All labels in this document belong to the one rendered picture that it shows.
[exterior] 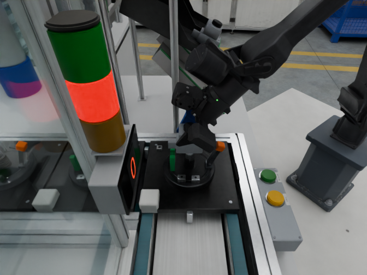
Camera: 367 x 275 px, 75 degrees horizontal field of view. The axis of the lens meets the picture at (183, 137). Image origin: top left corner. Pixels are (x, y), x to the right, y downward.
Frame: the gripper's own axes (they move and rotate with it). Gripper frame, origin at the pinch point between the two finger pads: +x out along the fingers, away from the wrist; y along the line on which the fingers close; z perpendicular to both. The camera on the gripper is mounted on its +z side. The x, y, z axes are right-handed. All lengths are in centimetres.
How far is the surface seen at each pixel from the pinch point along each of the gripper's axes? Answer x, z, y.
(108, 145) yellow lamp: -6.0, 17.2, 21.3
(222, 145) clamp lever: -1.7, -9.8, 0.3
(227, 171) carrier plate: 4.7, -18.1, -0.1
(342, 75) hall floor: -37, -226, -240
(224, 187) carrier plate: 5.7, -16.9, 5.5
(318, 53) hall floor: -36, -223, -307
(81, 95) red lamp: -11.0, 22.8, 21.5
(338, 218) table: -6, -50, 8
